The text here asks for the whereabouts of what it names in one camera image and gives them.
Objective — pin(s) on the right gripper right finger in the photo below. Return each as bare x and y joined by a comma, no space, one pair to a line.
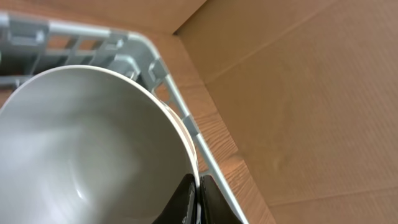
214,207

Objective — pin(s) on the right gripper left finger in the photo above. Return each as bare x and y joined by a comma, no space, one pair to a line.
181,208

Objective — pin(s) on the grey bowl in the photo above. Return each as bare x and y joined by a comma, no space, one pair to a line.
83,144

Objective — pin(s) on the grey dishwasher rack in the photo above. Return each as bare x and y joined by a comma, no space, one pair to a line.
31,44

